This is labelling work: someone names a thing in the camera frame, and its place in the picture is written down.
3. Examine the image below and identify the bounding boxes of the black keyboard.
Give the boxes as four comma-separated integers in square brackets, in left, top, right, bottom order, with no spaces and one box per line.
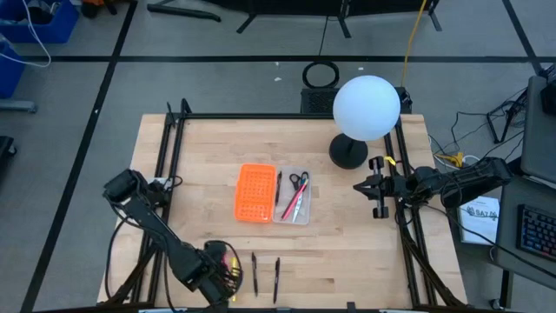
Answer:
[516,203,556,263]

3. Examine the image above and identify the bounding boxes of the black-handled scissors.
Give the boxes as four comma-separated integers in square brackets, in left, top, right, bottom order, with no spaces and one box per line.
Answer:
[288,170,310,223]

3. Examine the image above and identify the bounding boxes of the black pen white print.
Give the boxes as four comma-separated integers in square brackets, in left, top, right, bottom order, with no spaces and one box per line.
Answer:
[272,256,281,305]

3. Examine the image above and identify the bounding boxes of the red pen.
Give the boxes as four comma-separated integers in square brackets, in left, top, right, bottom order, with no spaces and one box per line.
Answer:
[280,177,310,221]

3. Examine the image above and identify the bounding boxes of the yellow cable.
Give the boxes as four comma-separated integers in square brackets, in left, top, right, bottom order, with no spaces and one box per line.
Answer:
[400,0,429,88]

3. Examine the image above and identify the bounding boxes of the white cable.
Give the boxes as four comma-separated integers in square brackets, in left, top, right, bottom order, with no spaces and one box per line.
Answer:
[0,0,53,69]

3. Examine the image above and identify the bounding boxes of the blue plastic bin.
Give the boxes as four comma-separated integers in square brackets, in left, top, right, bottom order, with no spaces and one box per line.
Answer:
[0,41,27,99]
[0,0,81,44]

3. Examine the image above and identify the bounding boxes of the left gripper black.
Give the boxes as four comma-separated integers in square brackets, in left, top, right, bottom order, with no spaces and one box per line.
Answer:
[202,239,242,305]

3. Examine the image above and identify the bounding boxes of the white printed booklet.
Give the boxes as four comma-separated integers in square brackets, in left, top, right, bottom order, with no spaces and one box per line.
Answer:
[458,195,501,246]

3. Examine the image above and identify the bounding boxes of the orange plastic box lid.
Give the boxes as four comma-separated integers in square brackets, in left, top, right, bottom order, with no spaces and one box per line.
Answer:
[234,163,278,224]

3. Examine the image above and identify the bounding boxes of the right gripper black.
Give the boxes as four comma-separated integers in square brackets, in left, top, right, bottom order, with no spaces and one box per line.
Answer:
[354,155,412,220]

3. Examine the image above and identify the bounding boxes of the black folding screen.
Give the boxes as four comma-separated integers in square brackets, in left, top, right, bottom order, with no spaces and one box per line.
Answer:
[203,0,443,39]

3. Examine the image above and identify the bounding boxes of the clear plastic supply box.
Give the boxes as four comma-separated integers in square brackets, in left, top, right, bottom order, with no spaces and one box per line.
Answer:
[272,165,313,226]

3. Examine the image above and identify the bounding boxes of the black stand foot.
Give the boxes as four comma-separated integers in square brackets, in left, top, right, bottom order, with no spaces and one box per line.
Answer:
[146,3,222,23]

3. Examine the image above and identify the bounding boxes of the grey desk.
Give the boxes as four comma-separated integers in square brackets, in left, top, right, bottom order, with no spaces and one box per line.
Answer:
[493,176,556,280]
[520,76,556,184]

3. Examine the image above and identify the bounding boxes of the white globe table lamp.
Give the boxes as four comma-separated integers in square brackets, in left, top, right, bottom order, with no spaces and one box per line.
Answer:
[328,75,401,170]

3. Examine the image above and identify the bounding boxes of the black aluminium table frame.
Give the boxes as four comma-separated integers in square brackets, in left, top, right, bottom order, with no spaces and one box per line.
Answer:
[97,97,468,313]

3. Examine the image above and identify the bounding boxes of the yellow plug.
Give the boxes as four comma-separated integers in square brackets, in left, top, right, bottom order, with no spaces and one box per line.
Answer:
[435,151,467,170]

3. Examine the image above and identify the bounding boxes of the clear black gel pen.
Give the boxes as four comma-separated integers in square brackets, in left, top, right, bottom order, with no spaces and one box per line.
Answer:
[250,251,260,298]

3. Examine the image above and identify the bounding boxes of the yellow pencil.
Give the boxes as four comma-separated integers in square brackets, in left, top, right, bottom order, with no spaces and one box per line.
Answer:
[230,256,240,303]

